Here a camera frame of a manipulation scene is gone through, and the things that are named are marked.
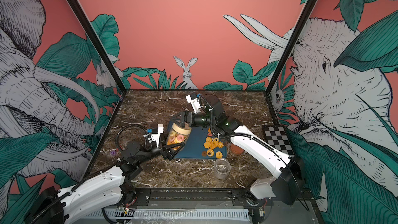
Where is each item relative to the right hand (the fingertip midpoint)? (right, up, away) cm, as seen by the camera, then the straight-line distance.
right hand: (175, 118), depth 65 cm
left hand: (+3, -9, +1) cm, 9 cm away
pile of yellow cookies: (+17, -17, +26) cm, 35 cm away
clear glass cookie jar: (+22, -30, +19) cm, 42 cm away
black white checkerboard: (+57, -15, +28) cm, 65 cm away
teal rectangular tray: (+11, -18, +25) cm, 33 cm away
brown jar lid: (+31, -20, +23) cm, 44 cm away
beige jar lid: (+5, -5, -3) cm, 8 cm away
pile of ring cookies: (0, -8, -2) cm, 8 cm away
